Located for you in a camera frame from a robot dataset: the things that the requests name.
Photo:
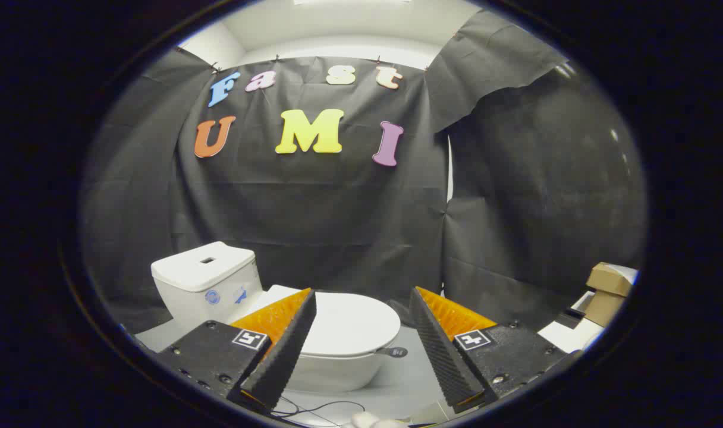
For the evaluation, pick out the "white flat board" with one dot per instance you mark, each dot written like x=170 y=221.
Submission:
x=569 y=339

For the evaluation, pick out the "white toilet body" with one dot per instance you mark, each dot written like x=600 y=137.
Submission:
x=201 y=285

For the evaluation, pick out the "black backdrop cloth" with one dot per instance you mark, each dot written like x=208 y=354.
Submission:
x=338 y=208

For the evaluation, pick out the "brown cardboard box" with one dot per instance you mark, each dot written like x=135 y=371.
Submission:
x=610 y=278
x=602 y=308

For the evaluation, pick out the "white toilet lid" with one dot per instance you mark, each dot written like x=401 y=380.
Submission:
x=349 y=324

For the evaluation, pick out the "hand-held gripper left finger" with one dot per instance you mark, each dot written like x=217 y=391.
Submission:
x=284 y=351

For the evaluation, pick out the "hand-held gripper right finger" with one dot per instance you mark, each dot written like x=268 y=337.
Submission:
x=442 y=351

